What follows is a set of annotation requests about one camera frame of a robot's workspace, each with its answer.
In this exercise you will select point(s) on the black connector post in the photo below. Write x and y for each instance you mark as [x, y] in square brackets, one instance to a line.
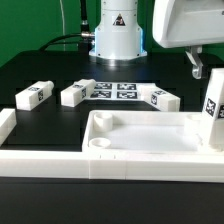
[84, 27]

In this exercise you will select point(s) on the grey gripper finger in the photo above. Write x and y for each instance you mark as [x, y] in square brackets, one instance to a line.
[193, 53]

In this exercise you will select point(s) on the white desk top tray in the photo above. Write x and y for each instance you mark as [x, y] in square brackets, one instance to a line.
[145, 132]

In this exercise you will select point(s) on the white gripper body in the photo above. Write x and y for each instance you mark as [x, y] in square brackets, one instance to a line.
[181, 23]

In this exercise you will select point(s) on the white U-shaped fence frame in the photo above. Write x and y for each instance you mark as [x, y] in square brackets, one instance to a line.
[106, 165]

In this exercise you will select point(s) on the printed marker sheet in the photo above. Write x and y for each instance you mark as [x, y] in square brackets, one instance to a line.
[115, 91]

